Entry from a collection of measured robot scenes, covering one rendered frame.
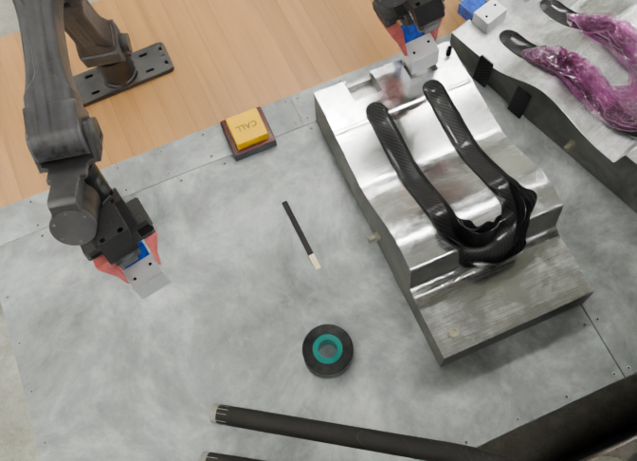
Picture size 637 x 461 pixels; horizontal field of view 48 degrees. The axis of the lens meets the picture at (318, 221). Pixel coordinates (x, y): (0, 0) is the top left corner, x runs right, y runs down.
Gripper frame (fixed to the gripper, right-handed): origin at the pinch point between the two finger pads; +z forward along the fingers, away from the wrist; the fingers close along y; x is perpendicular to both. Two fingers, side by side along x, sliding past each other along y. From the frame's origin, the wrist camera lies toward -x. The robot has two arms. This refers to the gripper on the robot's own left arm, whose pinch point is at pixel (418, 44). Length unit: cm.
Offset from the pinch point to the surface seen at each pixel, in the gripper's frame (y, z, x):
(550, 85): 17.7, 11.9, -10.3
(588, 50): 27.1, 11.9, -6.4
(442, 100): 0.3, 9.0, -5.3
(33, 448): -122, 78, 14
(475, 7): 15.0, 6.5, 11.1
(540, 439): 0, 112, -26
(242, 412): -50, 19, -39
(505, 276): -4.4, 21.6, -34.8
